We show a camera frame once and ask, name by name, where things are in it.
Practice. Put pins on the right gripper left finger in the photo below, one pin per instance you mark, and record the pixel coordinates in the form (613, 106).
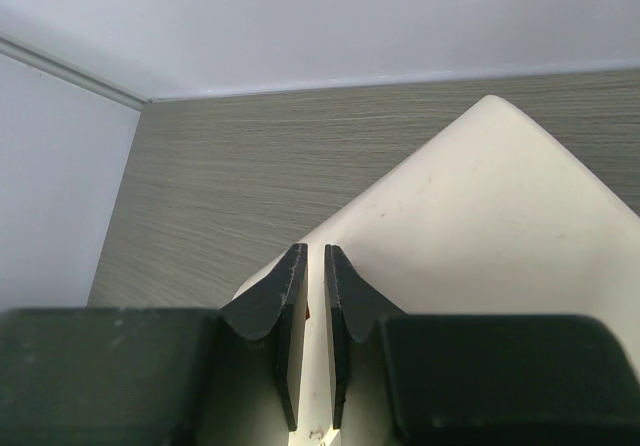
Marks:
(272, 313)

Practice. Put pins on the cream cylindrical drawer organizer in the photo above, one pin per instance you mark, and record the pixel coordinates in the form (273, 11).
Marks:
(518, 272)

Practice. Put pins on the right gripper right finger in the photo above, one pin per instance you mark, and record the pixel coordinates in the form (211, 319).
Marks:
(353, 309)

